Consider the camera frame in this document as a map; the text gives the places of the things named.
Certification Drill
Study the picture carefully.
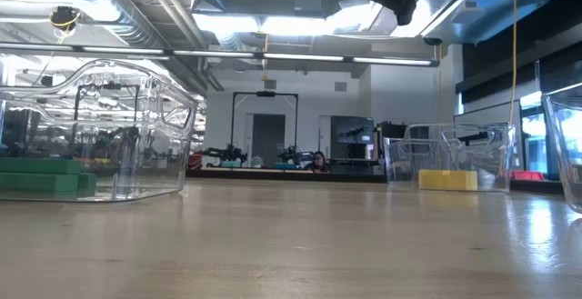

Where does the black gantry frame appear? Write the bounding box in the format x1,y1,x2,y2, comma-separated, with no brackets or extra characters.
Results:
230,91,300,166

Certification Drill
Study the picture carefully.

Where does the clear plastic bin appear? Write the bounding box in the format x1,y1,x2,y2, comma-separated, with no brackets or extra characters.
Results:
542,83,582,214
381,123,517,194
0,58,199,204

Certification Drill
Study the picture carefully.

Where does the person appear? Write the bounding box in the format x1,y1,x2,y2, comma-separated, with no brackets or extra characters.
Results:
303,150,332,174

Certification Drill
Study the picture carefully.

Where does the long background table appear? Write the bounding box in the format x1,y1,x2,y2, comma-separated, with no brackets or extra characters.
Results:
186,165,387,183

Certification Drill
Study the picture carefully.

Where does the long ceiling light strip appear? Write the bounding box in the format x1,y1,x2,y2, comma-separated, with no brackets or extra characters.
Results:
0,42,440,67

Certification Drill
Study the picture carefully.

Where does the dark wall monitor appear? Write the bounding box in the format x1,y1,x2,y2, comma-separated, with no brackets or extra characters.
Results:
330,115,376,159

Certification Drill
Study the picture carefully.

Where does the square yellow block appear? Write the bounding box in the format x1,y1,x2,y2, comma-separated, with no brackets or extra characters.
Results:
460,170,478,192

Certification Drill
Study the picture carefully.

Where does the ceiling cable reel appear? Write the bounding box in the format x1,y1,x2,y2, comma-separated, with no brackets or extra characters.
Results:
48,5,82,32

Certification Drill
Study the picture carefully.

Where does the grey door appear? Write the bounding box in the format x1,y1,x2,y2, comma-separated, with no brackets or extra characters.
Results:
251,114,286,168

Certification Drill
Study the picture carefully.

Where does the long yellow block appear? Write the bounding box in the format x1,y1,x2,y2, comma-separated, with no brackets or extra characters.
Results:
417,168,463,191

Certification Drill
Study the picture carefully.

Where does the red tray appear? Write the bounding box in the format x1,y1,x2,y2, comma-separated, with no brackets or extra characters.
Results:
508,169,546,182

